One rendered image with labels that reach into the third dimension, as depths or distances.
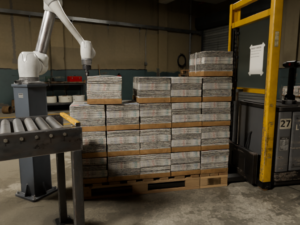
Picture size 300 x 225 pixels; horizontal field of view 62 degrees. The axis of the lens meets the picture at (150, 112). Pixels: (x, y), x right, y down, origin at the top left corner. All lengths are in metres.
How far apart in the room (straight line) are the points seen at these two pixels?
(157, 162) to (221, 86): 0.91
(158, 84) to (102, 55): 7.09
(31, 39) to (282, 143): 7.64
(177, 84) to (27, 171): 1.53
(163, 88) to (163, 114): 0.23
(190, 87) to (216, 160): 0.76
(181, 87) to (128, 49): 7.45
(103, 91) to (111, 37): 7.32
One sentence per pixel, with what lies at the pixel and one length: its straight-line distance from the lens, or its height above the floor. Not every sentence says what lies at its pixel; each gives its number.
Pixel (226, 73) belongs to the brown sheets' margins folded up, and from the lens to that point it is 2.41.
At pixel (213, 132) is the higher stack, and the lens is 2.42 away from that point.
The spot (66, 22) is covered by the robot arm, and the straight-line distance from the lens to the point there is 2.38.
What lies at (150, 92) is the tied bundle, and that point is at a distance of 2.17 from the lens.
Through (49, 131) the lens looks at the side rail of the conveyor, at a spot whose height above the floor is 0.80.
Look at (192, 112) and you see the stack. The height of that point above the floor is 0.74.
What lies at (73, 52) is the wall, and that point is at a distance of 8.91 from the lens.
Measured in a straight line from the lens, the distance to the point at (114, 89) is 2.12.
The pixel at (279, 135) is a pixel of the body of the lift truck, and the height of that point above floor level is 0.52.
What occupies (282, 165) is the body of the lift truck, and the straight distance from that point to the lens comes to 2.73.
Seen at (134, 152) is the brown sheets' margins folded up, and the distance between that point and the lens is 2.24.
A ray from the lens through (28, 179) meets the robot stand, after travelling 2.50.
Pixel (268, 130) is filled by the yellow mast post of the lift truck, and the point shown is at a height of 0.59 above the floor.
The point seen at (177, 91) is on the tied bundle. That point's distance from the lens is 2.23.
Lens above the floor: 1.07
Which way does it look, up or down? 8 degrees down
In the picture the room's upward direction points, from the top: straight up
